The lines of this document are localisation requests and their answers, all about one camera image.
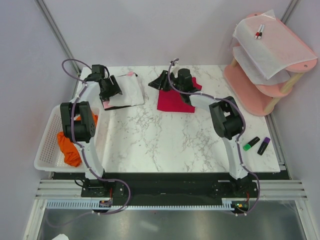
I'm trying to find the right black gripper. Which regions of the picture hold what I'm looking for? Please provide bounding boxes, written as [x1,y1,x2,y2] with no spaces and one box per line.
[148,70,183,93]

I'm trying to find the magenta t shirt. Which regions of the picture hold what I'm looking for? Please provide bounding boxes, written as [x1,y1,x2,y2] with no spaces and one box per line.
[157,89,195,114]

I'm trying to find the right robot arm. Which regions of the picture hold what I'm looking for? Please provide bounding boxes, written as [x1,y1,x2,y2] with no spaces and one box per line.
[148,68,248,197]

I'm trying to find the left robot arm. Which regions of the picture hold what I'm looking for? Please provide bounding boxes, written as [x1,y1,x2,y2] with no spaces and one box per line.
[59,64,123,197]

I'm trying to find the orange t shirt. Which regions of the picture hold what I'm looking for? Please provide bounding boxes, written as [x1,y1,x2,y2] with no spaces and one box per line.
[56,112,99,167]

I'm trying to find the pink tiered shelf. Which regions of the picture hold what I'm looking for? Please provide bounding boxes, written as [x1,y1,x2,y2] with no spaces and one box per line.
[224,12,318,117]

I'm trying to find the red capped marker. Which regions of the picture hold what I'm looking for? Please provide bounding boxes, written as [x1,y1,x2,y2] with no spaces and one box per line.
[254,24,263,39]

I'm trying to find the green highlighter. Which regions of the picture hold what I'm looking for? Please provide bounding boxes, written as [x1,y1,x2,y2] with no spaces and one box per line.
[242,136,260,152]

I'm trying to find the white plastic basket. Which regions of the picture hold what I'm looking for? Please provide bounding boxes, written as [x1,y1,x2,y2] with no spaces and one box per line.
[33,104,101,173]

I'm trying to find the black capped marker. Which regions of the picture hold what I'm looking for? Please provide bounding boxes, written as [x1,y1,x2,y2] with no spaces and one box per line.
[257,24,265,40]

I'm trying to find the paper sheets on shelf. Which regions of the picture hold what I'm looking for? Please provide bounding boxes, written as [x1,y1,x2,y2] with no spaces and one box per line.
[233,46,291,86]

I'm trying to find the white foam sheet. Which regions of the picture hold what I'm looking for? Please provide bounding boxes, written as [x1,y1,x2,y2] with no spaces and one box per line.
[233,9,318,80]

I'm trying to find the purple highlighter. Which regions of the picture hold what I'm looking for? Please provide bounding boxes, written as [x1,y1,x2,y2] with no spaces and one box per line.
[257,137,271,156]

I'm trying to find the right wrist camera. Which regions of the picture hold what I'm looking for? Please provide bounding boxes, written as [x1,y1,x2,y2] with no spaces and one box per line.
[171,63,180,75]

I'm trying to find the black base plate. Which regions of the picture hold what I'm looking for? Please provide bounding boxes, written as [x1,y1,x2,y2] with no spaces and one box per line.
[81,172,259,199]

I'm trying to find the white cable duct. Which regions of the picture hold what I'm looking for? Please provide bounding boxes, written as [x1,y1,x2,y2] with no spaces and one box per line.
[46,199,235,211]

